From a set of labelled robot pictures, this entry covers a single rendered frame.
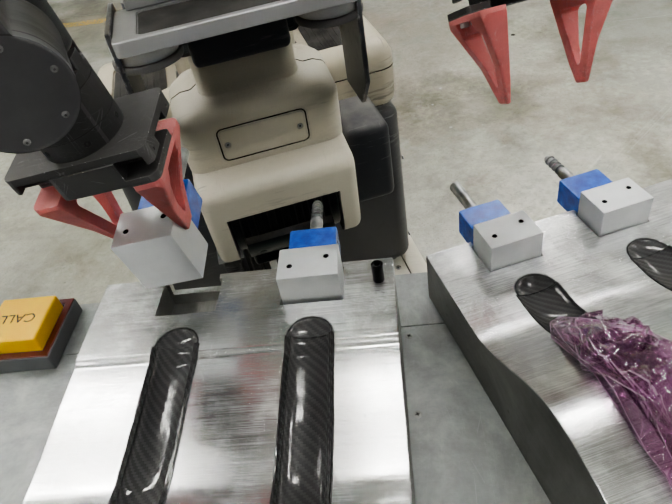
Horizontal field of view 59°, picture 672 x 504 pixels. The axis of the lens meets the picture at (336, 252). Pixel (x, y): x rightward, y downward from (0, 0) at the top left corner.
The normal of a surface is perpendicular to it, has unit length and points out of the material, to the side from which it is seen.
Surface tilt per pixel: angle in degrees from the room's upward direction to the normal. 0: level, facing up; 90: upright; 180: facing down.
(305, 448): 3
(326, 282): 90
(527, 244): 90
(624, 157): 0
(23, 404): 0
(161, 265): 98
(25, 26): 41
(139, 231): 11
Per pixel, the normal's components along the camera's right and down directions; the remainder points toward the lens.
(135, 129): -0.27, -0.62
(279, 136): 0.27, 0.72
